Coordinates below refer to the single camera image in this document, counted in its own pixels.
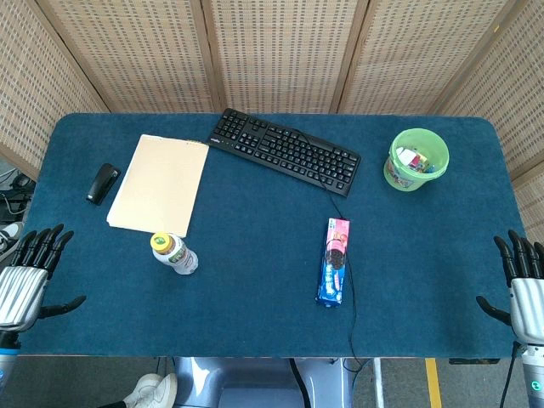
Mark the green plastic bucket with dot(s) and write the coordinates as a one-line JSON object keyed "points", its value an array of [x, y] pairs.
{"points": [[401, 176]]}

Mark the colourful small toy pieces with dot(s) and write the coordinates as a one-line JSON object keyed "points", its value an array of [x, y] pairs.
{"points": [[421, 163]]}

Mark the white table leg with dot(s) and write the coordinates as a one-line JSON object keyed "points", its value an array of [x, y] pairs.
{"points": [[378, 382]]}

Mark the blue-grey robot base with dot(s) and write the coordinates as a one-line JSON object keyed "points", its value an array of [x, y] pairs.
{"points": [[255, 382]]}

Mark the dark blue table cloth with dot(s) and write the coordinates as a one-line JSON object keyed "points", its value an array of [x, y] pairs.
{"points": [[255, 319]]}

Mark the woven bamboo screen panel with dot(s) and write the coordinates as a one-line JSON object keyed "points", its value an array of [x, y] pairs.
{"points": [[531, 204], [140, 55], [416, 55], [280, 55], [510, 85], [34, 85]]}

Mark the white bottle with yellow cap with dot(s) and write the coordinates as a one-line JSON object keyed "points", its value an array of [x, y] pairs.
{"points": [[178, 255]]}

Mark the manila paper folder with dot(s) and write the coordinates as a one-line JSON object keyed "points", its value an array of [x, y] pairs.
{"points": [[159, 187]]}

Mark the white packet in bucket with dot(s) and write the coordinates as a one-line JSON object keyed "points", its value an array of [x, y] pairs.
{"points": [[404, 154]]}

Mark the black computer keyboard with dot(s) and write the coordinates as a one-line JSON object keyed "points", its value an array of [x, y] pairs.
{"points": [[285, 151]]}

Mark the grey white sneaker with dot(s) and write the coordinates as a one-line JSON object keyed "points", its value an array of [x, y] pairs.
{"points": [[8, 238]]}

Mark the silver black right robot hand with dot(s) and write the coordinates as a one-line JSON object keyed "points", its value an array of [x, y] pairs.
{"points": [[529, 306]]}

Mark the black stapler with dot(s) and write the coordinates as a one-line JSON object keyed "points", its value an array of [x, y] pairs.
{"points": [[102, 185]]}

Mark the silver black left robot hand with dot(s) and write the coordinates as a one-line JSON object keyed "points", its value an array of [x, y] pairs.
{"points": [[21, 289]]}

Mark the blue pink cookie package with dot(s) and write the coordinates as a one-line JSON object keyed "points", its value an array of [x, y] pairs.
{"points": [[333, 263]]}

